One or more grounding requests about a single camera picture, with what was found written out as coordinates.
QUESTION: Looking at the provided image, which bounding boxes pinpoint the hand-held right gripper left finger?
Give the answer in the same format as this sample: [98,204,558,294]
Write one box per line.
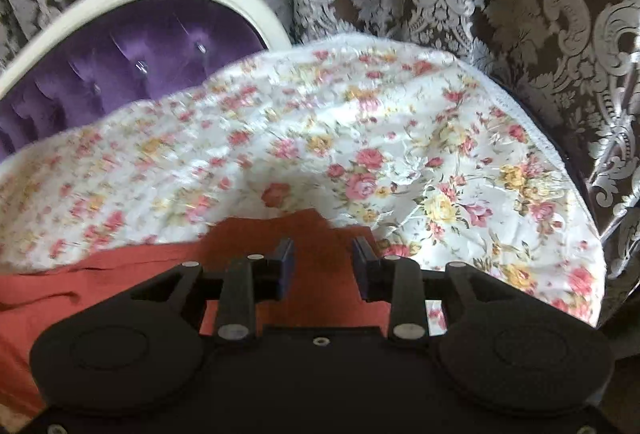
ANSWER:
[131,237,295,346]

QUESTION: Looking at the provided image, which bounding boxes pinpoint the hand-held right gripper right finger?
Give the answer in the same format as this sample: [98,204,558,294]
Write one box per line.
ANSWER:
[352,236,522,344]

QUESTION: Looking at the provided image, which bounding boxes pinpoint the red pants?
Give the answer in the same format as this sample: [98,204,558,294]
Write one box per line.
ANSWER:
[0,209,403,421]

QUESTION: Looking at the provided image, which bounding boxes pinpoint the floral bedsheet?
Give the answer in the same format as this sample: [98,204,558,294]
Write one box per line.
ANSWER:
[0,34,609,329]

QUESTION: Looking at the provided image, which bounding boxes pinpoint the purple tufted headboard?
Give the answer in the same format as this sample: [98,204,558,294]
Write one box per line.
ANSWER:
[0,0,292,165]

